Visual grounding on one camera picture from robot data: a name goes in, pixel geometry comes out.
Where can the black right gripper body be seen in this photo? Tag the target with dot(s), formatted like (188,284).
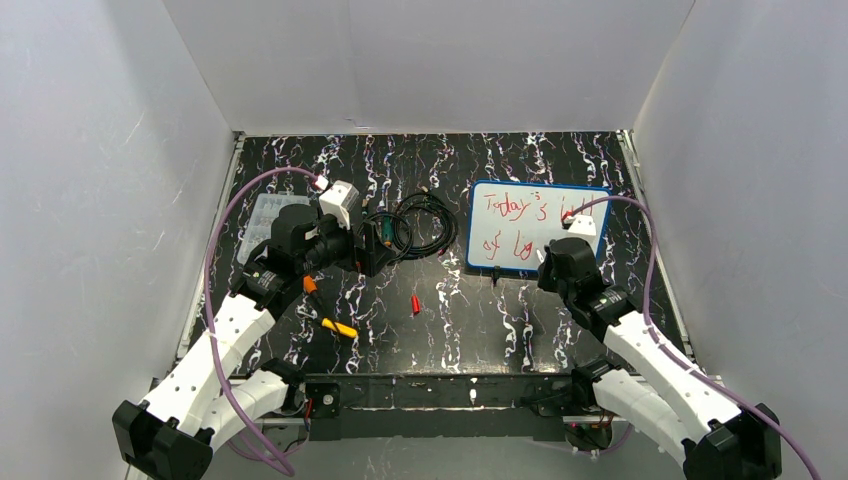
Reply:
(548,276)

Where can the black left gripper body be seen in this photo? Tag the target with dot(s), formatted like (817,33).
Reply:
(366,244)

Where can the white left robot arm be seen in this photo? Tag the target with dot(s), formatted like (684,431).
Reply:
(175,430)

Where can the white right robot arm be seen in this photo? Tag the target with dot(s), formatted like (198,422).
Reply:
(674,404)

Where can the blue framed whiteboard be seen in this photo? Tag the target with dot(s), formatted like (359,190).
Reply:
(509,221)

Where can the clear plastic screw box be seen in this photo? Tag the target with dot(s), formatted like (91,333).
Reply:
(265,211)

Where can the green handled screwdriver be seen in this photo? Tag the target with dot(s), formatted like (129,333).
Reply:
(387,233)

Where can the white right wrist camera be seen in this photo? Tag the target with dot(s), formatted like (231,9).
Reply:
(580,226)

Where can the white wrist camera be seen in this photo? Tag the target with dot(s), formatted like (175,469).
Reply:
(338,200)
(580,226)

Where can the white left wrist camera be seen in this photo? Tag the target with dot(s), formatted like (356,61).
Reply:
(338,200)

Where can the yellow handled screwdriver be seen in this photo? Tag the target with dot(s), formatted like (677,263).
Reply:
(339,328)

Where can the aluminium front rail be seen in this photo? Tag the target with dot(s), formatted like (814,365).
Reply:
(424,404)

